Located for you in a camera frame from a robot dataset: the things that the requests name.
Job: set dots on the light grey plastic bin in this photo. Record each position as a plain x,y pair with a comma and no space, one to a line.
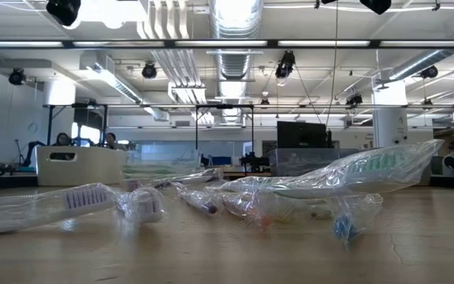
427,180

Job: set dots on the white plastic bin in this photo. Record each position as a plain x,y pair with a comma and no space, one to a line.
93,167

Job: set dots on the grey translucent plastic bin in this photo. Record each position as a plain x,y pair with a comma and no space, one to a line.
309,159

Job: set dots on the black background robot arm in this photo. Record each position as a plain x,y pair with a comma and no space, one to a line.
30,152

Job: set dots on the blue toothbrush in clear wrapper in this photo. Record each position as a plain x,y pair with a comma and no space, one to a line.
345,229

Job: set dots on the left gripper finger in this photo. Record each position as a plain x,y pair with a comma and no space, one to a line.
63,10

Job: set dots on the black background station frame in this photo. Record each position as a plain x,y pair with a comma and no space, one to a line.
227,106
49,126

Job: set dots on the slanted silver ceiling duct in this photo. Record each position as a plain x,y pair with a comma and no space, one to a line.
416,65

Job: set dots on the blue box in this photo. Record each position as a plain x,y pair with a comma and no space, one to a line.
221,160

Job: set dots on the black ceiling spotlight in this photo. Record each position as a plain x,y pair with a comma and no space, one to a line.
286,63
17,77
149,71
355,100
430,72

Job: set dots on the clear plastic bin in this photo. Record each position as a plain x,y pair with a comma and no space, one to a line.
164,158

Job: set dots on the black computer monitor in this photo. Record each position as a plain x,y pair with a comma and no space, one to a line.
302,136

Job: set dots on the black background gripper device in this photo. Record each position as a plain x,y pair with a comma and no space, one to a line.
254,161

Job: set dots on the white building column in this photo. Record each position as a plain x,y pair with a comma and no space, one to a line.
59,92
388,118

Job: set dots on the orange toothbrush in clear wrapper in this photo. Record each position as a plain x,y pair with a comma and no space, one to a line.
264,221

